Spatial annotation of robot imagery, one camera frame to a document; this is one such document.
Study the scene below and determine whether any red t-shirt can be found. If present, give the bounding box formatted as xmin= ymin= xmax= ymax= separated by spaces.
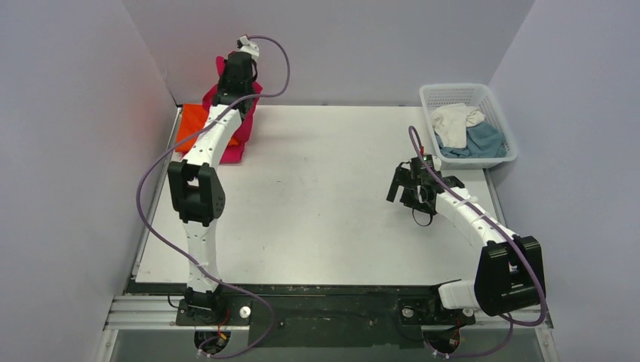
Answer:
xmin=202 ymin=56 xmax=263 ymax=147

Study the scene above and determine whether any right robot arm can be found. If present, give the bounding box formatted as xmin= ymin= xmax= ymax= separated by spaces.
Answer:
xmin=386 ymin=155 xmax=546 ymax=324

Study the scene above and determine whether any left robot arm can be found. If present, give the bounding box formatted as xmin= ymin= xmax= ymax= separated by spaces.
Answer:
xmin=168 ymin=51 xmax=257 ymax=295

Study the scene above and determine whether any folded orange t-shirt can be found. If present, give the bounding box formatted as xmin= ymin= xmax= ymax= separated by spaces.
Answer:
xmin=175 ymin=104 xmax=241 ymax=154

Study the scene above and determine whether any white cloth in basket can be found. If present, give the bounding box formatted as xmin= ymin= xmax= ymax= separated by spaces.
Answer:
xmin=431 ymin=103 xmax=486 ymax=148

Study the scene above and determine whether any white plastic basket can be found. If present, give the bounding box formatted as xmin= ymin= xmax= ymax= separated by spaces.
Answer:
xmin=419 ymin=83 xmax=518 ymax=170

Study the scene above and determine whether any blue cloth in basket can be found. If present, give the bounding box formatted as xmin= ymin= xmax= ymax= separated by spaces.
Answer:
xmin=435 ymin=122 xmax=507 ymax=158

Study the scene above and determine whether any folded pink t-shirt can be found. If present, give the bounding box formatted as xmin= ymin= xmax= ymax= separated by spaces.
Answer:
xmin=220 ymin=115 xmax=253 ymax=164

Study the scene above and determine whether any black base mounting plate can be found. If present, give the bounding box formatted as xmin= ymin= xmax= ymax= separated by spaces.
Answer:
xmin=125 ymin=284 xmax=526 ymax=350

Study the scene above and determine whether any aluminium rail frame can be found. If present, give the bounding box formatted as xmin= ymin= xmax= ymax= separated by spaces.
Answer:
xmin=96 ymin=296 xmax=559 ymax=361

